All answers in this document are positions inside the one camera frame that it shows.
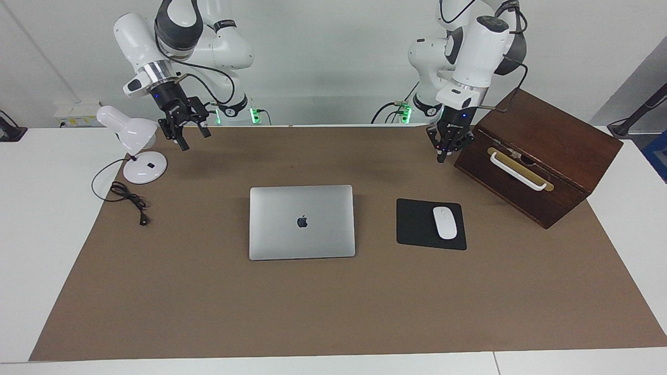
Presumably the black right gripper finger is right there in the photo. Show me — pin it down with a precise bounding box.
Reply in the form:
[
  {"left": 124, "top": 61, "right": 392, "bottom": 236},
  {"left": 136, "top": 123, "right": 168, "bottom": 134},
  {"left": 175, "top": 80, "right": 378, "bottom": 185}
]
[
  {"left": 189, "top": 97, "right": 212, "bottom": 139},
  {"left": 158, "top": 116, "right": 190, "bottom": 152}
]

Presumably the grey aluminium laptop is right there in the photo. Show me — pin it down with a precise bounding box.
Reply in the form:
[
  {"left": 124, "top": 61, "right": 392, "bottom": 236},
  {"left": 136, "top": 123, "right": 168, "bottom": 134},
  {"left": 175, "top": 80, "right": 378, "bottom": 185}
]
[{"left": 249, "top": 184, "right": 356, "bottom": 261}]

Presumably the white desk lamp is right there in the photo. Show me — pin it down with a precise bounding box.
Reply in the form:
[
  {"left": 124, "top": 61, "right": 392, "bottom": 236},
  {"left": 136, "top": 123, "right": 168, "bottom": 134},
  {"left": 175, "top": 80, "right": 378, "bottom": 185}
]
[{"left": 96, "top": 105, "right": 168, "bottom": 185}]

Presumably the white computer mouse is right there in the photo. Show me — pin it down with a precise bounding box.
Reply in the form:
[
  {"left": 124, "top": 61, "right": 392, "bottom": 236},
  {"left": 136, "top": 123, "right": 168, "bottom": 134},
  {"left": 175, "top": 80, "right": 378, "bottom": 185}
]
[{"left": 433, "top": 206, "right": 458, "bottom": 240}]

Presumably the black mouse pad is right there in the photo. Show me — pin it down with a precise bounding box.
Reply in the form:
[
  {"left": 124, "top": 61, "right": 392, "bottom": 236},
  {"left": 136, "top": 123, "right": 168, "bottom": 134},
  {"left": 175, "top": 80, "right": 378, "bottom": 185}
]
[{"left": 396, "top": 198, "right": 467, "bottom": 251}]

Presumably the white power strip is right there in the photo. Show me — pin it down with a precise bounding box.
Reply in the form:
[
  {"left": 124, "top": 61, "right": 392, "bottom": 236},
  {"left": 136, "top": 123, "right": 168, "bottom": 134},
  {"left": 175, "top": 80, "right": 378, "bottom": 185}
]
[{"left": 55, "top": 102, "right": 101, "bottom": 128}]

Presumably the dark wooden box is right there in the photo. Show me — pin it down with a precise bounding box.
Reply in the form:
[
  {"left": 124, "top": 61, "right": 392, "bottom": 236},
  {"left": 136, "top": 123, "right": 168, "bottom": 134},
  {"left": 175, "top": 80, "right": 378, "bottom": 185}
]
[{"left": 454, "top": 87, "right": 624, "bottom": 230}]

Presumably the black stand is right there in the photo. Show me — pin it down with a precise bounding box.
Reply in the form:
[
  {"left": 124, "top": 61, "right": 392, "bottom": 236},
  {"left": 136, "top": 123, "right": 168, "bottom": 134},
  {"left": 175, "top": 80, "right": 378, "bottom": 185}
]
[{"left": 607, "top": 83, "right": 667, "bottom": 139}]

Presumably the brown table mat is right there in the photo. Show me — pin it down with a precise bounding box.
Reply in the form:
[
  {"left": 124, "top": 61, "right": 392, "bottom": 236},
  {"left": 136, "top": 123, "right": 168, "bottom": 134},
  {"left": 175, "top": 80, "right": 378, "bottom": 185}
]
[{"left": 29, "top": 124, "right": 667, "bottom": 361}]

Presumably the blue object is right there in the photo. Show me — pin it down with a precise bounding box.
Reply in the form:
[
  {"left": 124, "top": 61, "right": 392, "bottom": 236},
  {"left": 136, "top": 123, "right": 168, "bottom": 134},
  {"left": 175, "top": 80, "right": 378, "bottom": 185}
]
[{"left": 643, "top": 130, "right": 667, "bottom": 184}]

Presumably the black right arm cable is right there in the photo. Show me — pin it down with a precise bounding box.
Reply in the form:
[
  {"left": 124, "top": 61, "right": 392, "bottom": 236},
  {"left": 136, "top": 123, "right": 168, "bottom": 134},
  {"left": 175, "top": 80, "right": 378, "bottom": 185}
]
[{"left": 154, "top": 21, "right": 235, "bottom": 105}]

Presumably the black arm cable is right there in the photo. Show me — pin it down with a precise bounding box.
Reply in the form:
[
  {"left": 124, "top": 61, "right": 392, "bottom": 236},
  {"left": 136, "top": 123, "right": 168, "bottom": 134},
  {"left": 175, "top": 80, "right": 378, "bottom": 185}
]
[
  {"left": 154, "top": 21, "right": 235, "bottom": 105},
  {"left": 477, "top": 0, "right": 528, "bottom": 113}
]

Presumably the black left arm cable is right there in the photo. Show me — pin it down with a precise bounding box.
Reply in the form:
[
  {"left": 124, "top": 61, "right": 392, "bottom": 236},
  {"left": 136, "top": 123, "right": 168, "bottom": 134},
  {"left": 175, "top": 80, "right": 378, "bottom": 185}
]
[{"left": 477, "top": 0, "right": 528, "bottom": 113}]

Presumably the white box handle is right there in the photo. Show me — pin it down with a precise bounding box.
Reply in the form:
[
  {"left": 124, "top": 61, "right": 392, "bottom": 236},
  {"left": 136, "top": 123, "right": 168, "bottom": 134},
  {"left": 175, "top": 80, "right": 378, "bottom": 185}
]
[{"left": 489, "top": 151, "right": 549, "bottom": 192}]

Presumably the black base cable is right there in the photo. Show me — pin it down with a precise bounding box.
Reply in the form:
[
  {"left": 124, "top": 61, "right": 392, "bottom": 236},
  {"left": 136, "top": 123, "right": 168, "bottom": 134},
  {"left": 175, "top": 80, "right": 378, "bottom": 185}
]
[{"left": 371, "top": 82, "right": 420, "bottom": 124}]

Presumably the black lamp power cable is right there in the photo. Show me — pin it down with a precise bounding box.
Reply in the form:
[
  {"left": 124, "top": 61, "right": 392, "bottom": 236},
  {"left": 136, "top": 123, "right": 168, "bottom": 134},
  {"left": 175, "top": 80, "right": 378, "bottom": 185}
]
[{"left": 91, "top": 158, "right": 152, "bottom": 227}]

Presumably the black clamp mount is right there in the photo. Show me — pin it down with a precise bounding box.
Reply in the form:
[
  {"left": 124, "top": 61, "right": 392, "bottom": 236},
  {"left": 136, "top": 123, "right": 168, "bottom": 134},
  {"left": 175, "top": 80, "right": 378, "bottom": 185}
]
[{"left": 0, "top": 110, "right": 28, "bottom": 142}]

